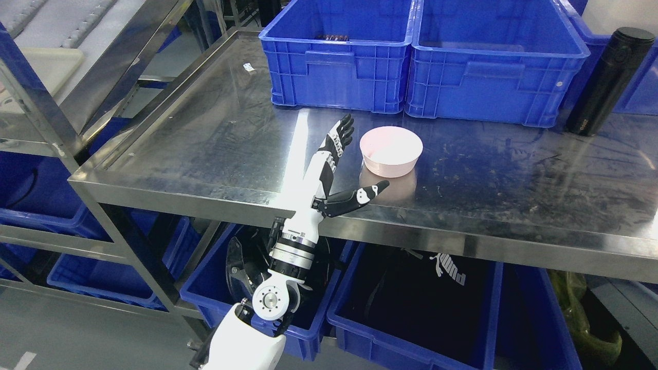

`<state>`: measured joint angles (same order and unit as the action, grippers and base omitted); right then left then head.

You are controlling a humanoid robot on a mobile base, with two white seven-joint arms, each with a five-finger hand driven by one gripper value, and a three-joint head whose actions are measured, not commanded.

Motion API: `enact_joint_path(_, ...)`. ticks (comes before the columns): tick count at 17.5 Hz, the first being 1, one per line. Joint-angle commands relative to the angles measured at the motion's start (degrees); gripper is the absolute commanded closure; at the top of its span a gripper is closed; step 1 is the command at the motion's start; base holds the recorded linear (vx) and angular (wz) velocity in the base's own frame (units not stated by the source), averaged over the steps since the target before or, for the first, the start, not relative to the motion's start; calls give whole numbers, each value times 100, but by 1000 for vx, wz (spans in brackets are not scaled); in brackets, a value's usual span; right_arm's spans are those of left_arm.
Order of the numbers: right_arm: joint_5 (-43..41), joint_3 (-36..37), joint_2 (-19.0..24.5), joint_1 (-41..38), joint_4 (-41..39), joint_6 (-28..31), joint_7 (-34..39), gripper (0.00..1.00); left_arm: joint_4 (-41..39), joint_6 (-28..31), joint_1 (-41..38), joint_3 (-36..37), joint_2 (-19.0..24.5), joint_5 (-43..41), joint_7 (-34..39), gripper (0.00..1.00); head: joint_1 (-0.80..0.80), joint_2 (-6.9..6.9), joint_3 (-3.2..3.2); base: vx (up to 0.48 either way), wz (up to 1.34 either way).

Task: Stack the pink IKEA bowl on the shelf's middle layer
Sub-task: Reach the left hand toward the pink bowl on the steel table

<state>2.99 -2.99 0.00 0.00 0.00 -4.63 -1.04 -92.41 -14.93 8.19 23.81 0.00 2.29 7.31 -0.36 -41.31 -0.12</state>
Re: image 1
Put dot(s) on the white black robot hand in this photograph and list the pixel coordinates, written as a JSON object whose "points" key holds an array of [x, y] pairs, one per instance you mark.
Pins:
{"points": [[315, 201]]}

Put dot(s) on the pink plastic bowl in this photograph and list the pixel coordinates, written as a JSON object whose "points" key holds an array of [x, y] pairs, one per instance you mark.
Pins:
{"points": [[390, 151]]}

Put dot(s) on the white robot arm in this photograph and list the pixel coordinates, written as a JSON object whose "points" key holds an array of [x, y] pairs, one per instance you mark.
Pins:
{"points": [[252, 334]]}

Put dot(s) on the steel shelf rack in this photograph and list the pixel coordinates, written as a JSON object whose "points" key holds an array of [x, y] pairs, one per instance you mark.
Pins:
{"points": [[45, 140]]}

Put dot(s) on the blue bin with helmet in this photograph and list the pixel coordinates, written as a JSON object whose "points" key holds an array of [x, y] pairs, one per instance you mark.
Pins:
{"points": [[236, 263]]}

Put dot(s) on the blue crate left on table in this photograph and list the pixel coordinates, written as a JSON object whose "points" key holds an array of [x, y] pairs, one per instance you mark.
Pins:
{"points": [[341, 54]]}

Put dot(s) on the blue crate on table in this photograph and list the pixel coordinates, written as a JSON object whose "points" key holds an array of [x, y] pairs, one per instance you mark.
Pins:
{"points": [[341, 54], [498, 61]]}

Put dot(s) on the black puma bag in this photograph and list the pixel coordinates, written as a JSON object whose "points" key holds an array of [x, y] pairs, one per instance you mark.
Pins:
{"points": [[433, 300]]}

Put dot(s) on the blue bin with black bag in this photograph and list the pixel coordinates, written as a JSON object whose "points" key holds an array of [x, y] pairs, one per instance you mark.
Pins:
{"points": [[392, 353]]}

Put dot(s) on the steel table cart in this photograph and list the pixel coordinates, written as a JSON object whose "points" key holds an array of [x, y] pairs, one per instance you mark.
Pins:
{"points": [[213, 146]]}

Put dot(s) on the blue crate right on table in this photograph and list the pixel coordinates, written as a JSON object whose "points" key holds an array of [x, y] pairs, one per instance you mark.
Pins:
{"points": [[498, 61]]}

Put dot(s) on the cream bear tray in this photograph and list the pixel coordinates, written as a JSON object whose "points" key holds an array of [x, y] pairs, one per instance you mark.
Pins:
{"points": [[54, 66]]}

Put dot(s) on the black thermos bottle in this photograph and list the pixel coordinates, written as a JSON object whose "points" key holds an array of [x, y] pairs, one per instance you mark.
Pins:
{"points": [[624, 53]]}

